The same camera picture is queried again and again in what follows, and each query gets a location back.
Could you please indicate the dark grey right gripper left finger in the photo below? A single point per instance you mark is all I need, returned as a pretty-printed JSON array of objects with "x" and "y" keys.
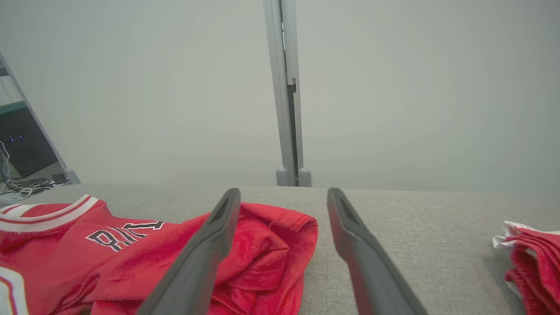
[{"x": 197, "y": 262}]

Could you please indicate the small black power adapter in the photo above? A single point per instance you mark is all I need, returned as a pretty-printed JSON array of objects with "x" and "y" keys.
[{"x": 59, "y": 178}]

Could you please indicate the red basketball shorts white band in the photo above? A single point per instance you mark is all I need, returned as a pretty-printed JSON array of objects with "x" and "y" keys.
[{"x": 538, "y": 262}]

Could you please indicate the grey vertical partition post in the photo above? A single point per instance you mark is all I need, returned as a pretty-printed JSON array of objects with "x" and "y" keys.
[{"x": 286, "y": 109}]

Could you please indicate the black equipment box blue lights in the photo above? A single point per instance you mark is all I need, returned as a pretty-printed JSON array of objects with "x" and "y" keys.
[{"x": 26, "y": 148}]

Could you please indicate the grey partition support leg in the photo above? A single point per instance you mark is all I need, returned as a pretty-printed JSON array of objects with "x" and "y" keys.
[{"x": 43, "y": 131}]

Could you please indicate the red basketball jersey black lettering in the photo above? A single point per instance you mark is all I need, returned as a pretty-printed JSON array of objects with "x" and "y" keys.
[{"x": 87, "y": 271}]

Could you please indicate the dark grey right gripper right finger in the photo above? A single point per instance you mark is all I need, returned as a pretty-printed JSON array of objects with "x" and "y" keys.
[{"x": 372, "y": 267}]

